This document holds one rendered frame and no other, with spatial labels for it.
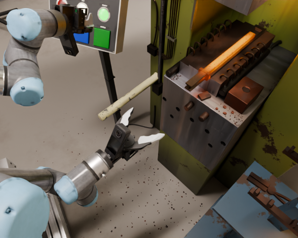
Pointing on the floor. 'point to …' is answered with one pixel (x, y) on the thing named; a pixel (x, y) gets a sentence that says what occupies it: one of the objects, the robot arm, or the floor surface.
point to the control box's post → (105, 59)
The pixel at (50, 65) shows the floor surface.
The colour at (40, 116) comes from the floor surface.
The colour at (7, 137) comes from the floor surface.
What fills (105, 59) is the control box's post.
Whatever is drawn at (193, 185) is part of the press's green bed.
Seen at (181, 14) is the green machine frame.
